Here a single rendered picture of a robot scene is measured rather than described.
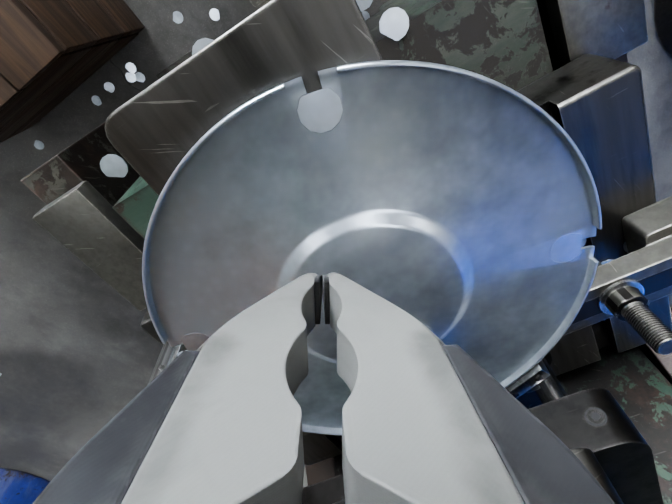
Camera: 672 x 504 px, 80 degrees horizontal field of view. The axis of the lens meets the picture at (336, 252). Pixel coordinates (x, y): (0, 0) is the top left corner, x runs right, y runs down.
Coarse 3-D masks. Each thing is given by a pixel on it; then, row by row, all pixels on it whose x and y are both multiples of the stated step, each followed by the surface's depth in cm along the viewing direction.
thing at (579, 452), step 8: (576, 448) 19; (584, 448) 19; (576, 456) 18; (584, 456) 18; (592, 456) 18; (584, 464) 18; (592, 464) 18; (592, 472) 18; (600, 472) 18; (600, 480) 17; (608, 480) 18; (608, 488) 17; (616, 496) 17
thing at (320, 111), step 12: (312, 96) 20; (324, 96) 20; (336, 96) 20; (300, 108) 20; (312, 108) 20; (324, 108) 20; (336, 108) 20; (300, 120) 20; (312, 120) 20; (324, 120) 20; (336, 120) 20
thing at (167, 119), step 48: (288, 0) 18; (336, 0) 18; (240, 48) 19; (288, 48) 19; (336, 48) 19; (144, 96) 20; (192, 96) 20; (240, 96) 20; (144, 144) 21; (192, 144) 21
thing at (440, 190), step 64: (384, 64) 19; (256, 128) 20; (384, 128) 21; (448, 128) 21; (512, 128) 21; (192, 192) 22; (256, 192) 22; (320, 192) 22; (384, 192) 23; (448, 192) 23; (512, 192) 23; (576, 192) 24; (192, 256) 24; (256, 256) 24; (320, 256) 24; (384, 256) 24; (448, 256) 25; (512, 256) 26; (192, 320) 27; (320, 320) 27; (448, 320) 28; (512, 320) 29; (320, 384) 31
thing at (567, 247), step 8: (560, 240) 25; (568, 240) 26; (576, 240) 26; (552, 248) 26; (560, 248) 26; (568, 248) 26; (576, 248) 26; (552, 256) 26; (560, 256) 26; (568, 256) 26; (576, 256) 26
